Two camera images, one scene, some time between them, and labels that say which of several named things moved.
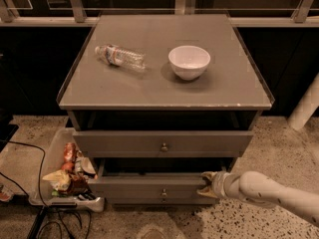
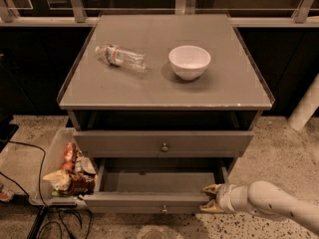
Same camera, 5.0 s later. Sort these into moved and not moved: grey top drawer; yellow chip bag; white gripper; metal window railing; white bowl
Moved: white gripper
Not moved: grey top drawer; white bowl; yellow chip bag; metal window railing
